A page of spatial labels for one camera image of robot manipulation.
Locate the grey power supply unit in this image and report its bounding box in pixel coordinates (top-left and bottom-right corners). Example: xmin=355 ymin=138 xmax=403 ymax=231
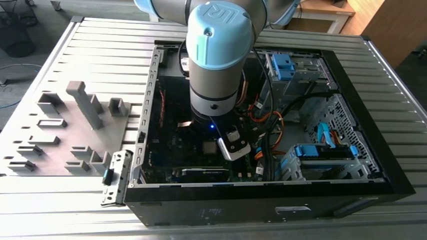
xmin=157 ymin=52 xmax=195 ymax=118

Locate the black graphics card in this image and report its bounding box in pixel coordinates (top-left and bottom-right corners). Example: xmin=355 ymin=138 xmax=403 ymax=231
xmin=181 ymin=167 xmax=232 ymax=183

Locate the black round wire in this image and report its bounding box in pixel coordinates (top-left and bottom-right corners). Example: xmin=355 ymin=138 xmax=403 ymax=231
xmin=268 ymin=94 xmax=336 ymax=181

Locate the red twisted wire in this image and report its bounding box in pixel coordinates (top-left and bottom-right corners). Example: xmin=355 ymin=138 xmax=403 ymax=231
xmin=159 ymin=88 xmax=168 ymax=127

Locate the blue floor cable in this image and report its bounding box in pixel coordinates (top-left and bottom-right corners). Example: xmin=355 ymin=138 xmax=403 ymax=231
xmin=0 ymin=98 xmax=22 ymax=110

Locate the white floor cable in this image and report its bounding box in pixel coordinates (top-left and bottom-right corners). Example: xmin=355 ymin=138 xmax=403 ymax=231
xmin=0 ymin=63 xmax=44 ymax=72

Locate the metal bracket blue latch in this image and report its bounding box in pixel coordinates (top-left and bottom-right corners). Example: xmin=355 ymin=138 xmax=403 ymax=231
xmin=100 ymin=149 xmax=135 ymax=208

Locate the blue plastic rail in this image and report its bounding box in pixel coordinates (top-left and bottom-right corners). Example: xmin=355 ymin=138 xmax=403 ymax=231
xmin=279 ymin=154 xmax=291 ymax=181

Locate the wooden desk white frame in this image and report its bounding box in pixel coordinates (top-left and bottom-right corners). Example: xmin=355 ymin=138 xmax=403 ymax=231
xmin=289 ymin=0 xmax=357 ymax=35

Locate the silver CPU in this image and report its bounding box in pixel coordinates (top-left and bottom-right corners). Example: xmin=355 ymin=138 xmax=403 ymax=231
xmin=201 ymin=141 xmax=220 ymax=155

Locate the grey parts rack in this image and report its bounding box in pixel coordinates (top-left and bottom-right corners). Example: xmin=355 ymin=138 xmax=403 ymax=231
xmin=0 ymin=80 xmax=144 ymax=177

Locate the blue flat SATA wire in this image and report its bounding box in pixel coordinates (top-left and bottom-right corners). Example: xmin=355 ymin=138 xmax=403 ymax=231
xmin=317 ymin=121 xmax=341 ymax=148

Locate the pale blue teach pendant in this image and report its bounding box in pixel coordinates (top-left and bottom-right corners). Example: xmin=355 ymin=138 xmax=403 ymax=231
xmin=268 ymin=0 xmax=300 ymax=27

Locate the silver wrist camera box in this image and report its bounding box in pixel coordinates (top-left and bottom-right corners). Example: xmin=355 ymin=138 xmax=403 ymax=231
xmin=216 ymin=124 xmax=252 ymax=162

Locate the black SATA wire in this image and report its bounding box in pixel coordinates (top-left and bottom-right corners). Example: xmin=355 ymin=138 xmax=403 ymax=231
xmin=263 ymin=91 xmax=340 ymax=181

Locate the green motherboard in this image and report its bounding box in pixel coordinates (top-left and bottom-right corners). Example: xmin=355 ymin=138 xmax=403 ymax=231
xmin=144 ymin=107 xmax=263 ymax=184

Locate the black PC case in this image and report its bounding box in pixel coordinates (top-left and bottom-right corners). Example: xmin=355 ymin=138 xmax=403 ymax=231
xmin=123 ymin=39 xmax=417 ymax=227

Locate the grey metal disk bay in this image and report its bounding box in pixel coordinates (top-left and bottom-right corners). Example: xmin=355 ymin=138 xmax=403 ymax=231
xmin=259 ymin=51 xmax=340 ymax=118
xmin=279 ymin=144 xmax=376 ymax=181

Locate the wooden cabinet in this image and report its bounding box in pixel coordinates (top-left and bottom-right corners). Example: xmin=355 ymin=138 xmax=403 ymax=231
xmin=339 ymin=0 xmax=427 ymax=70

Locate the orange wire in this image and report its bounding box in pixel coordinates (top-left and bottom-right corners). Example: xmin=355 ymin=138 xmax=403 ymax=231
xmin=248 ymin=93 xmax=287 ymax=151
xmin=255 ymin=149 xmax=287 ymax=161

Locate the black camera cable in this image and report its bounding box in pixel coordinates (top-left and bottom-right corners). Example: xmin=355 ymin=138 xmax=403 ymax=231
xmin=176 ymin=39 xmax=193 ymax=80
xmin=251 ymin=47 xmax=280 ymax=113

